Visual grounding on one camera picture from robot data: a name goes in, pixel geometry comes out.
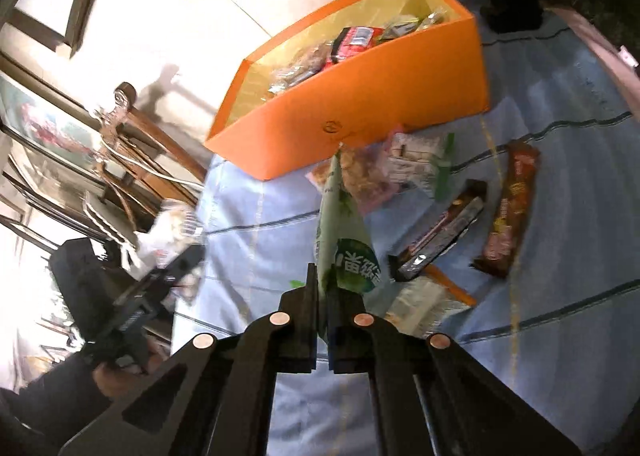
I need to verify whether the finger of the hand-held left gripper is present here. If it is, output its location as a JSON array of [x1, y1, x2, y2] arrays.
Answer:
[[150, 243, 208, 287]]

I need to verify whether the orange cardboard box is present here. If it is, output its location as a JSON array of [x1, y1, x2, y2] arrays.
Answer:
[[204, 0, 491, 182]]

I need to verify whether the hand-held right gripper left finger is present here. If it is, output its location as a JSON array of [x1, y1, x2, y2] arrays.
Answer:
[[59, 263, 319, 456]]

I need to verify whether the person's left forearm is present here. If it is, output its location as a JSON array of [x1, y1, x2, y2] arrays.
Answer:
[[0, 351, 113, 456]]

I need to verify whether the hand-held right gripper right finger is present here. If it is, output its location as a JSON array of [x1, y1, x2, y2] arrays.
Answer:
[[327, 286, 583, 456]]

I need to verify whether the carved wooden chair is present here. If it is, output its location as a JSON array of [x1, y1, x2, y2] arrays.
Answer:
[[90, 81, 208, 217]]

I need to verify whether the brown red long snack packet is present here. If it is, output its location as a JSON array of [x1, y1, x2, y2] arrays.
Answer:
[[470, 139, 543, 279]]

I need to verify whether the pink clear snack packet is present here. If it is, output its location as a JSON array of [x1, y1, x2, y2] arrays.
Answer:
[[305, 143, 401, 217]]

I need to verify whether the white lace cloth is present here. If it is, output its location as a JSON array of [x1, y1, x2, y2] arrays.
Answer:
[[80, 189, 138, 247]]

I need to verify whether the white green snack packet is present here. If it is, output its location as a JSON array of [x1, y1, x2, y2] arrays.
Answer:
[[387, 129, 458, 202]]

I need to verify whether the person's left hand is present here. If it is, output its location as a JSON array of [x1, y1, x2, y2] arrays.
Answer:
[[92, 336, 168, 399]]

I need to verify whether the orange edged clear snack packet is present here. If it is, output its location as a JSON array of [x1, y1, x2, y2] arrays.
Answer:
[[382, 263, 478, 337]]

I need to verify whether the white cable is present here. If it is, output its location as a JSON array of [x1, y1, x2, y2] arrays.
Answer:
[[102, 141, 201, 187]]

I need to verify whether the framed red floral picture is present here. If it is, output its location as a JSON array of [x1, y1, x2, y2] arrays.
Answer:
[[0, 54, 126, 187]]

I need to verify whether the dark brown silver snack bar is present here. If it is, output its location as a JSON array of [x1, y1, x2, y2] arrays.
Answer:
[[387, 179, 488, 282]]

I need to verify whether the pale green snack packet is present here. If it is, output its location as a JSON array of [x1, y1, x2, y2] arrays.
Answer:
[[382, 9, 448, 41]]

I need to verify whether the pink cushion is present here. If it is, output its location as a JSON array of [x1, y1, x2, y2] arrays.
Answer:
[[545, 6, 640, 104]]

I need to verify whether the brown clear snack packet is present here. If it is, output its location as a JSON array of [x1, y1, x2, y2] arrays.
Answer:
[[265, 44, 336, 98]]

